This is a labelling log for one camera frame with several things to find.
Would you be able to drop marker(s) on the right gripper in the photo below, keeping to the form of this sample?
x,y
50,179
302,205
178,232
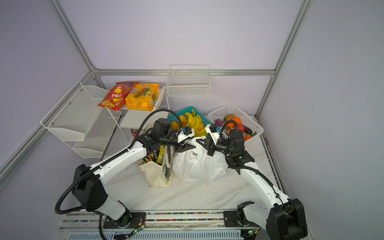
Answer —
x,y
208,142

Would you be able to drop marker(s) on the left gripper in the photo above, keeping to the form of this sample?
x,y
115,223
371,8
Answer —
x,y
184,147

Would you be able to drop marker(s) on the white plastic bag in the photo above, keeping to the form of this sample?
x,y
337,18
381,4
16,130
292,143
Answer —
x,y
196,166

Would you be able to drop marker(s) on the yellow snack packet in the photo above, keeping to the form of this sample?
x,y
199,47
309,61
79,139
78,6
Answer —
x,y
161,153

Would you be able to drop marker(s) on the black yellow chips bag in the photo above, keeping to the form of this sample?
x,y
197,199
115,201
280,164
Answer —
x,y
149,158

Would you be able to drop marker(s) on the beige canvas tote bag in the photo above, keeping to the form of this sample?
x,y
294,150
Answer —
x,y
156,175

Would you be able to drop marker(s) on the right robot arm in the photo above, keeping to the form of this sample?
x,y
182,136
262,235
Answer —
x,y
282,217

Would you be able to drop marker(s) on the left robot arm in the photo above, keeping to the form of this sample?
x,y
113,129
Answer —
x,y
87,192

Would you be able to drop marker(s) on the small yellow banana bunch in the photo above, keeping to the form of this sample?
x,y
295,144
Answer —
x,y
191,118

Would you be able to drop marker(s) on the teal plastic basket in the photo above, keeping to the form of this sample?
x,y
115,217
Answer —
x,y
175,123

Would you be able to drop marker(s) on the brown toy potato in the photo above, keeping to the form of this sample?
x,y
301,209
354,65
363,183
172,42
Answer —
x,y
229,117

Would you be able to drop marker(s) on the red toy tomato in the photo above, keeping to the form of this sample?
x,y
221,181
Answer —
x,y
241,127

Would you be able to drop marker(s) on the white plastic basket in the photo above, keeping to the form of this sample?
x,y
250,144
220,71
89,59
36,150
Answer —
x,y
247,121

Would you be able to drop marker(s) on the dark wrinkled toy eggplant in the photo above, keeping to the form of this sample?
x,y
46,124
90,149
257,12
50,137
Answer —
x,y
247,130

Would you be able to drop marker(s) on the orange snack bag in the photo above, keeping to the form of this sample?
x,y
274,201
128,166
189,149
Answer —
x,y
142,97

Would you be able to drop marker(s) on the red chips bag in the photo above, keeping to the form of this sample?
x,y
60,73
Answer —
x,y
115,99

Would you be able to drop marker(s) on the white mesh shelf rack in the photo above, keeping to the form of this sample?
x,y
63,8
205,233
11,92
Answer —
x,y
79,121

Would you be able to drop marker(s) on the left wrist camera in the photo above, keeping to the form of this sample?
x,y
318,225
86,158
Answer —
x,y
182,136

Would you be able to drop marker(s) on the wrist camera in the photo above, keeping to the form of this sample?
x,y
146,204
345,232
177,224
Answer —
x,y
182,136
214,131

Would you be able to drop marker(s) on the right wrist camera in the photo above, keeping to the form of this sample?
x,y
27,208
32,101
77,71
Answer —
x,y
214,131

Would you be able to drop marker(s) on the white wire wall basket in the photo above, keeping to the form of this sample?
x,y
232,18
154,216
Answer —
x,y
188,80

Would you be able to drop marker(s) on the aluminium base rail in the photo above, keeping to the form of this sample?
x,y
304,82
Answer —
x,y
160,225

